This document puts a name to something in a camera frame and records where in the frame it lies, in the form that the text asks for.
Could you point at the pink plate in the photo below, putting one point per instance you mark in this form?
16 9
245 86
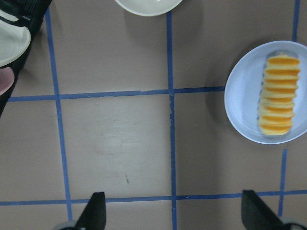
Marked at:
7 78

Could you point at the cream plate in rack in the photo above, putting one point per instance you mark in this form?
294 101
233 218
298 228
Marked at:
14 40

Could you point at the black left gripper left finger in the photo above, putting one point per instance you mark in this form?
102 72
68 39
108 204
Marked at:
93 216

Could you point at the blue plate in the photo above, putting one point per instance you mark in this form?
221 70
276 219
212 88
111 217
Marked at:
243 87

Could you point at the black plate rack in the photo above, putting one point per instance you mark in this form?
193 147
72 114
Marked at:
20 21

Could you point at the ridged yellow bread roll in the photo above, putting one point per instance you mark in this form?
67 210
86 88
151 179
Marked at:
279 85

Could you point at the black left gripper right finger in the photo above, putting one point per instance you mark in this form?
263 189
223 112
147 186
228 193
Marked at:
256 215

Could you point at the cream bowl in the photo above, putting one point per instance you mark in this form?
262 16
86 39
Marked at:
148 8

